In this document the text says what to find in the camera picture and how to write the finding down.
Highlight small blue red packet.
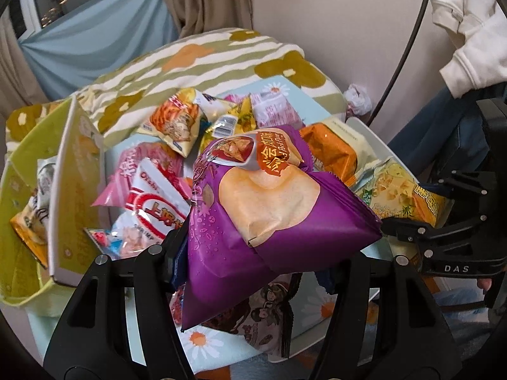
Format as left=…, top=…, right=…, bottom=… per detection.
left=84, top=227, right=123, bottom=258

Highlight yellow popcorn packet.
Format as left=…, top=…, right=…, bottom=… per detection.
left=354, top=158, right=454, bottom=228

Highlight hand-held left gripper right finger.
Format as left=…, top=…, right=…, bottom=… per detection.
left=309, top=251, right=462, bottom=380

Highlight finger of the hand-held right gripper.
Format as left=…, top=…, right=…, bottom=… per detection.
left=380, top=214, right=490, bottom=262
left=430, top=170, right=496, bottom=206

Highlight white hooded sweatshirt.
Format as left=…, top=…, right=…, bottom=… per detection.
left=430, top=0, right=507, bottom=90

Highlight pink striped marshmallow bag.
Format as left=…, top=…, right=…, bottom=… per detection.
left=91, top=142, right=185, bottom=208

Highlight green striped floral blanket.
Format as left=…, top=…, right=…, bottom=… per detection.
left=6, top=28, right=345, bottom=147

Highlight white crumpled plastic bag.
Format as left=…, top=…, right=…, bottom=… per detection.
left=343, top=84, right=373, bottom=117

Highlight pale pink snack packet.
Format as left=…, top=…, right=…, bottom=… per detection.
left=224, top=87, right=304, bottom=131

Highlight light blue daisy tablecloth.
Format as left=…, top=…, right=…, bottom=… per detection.
left=28, top=73, right=397, bottom=380

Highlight white grey snack packet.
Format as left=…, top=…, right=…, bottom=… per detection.
left=24, top=158, right=58, bottom=242

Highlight purple potato chip bag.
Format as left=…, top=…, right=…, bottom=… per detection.
left=180, top=124, right=383, bottom=331

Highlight blue jeans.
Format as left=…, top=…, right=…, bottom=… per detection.
left=386, top=85, right=492, bottom=175

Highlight brown cartoon snack packet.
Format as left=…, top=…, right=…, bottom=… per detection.
left=170, top=273, right=296, bottom=363

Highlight orange yellow snack packet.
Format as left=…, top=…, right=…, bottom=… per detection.
left=10, top=206, right=50, bottom=268

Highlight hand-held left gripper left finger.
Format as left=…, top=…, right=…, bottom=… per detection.
left=43, top=227, right=195, bottom=380

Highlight black cable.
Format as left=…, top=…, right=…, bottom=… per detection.
left=368, top=0, right=430, bottom=127

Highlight light blue hanging cloth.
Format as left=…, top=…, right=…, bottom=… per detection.
left=18, top=0, right=179, bottom=101

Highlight red white shrimp chip bag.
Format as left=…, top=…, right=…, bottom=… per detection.
left=111, top=158, right=195, bottom=262

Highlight orange white snack bag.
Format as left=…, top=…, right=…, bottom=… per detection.
left=137, top=89, right=212, bottom=157

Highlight yellow-green storage box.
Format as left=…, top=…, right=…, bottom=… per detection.
left=0, top=95, right=131, bottom=317

